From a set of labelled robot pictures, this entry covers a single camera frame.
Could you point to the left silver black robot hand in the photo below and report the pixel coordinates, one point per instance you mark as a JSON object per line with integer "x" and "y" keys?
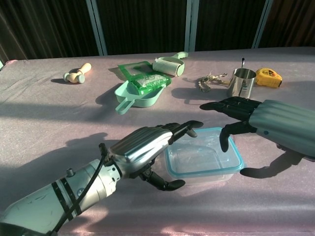
{"x": 141, "y": 147}

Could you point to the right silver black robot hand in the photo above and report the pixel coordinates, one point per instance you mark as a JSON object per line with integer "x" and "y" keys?
{"x": 283, "y": 123}

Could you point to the clear lid with blue rim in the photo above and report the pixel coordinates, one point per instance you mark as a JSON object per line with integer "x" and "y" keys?
{"x": 206, "y": 173}

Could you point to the clear plastic container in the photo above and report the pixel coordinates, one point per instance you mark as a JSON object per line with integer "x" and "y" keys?
{"x": 204, "y": 180}

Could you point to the mint green dustpan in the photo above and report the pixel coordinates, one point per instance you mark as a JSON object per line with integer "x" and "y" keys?
{"x": 145, "y": 100}

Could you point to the yellow tape measure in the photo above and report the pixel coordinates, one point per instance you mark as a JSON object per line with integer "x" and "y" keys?
{"x": 268, "y": 77}

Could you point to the stainless steel cup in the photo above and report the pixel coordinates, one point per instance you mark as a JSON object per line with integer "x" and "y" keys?
{"x": 240, "y": 84}

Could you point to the green packet with white contents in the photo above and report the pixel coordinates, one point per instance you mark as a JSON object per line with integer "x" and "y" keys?
{"x": 147, "y": 83}

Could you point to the thin metal stick in cup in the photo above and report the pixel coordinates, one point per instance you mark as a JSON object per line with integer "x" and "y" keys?
{"x": 242, "y": 64}

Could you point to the empty green-edged zip bag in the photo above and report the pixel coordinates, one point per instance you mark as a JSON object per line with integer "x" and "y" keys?
{"x": 124, "y": 70}

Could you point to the mint and white lint roller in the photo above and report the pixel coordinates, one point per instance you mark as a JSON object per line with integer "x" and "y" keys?
{"x": 167, "y": 66}

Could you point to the pink tablecloth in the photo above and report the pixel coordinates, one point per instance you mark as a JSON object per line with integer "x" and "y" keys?
{"x": 49, "y": 118}

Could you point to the wooden roller massager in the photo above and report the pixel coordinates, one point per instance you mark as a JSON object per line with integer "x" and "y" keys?
{"x": 78, "y": 73}

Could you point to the pale window frame post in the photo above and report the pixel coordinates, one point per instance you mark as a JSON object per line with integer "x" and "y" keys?
{"x": 191, "y": 24}
{"x": 262, "y": 24}
{"x": 97, "y": 27}

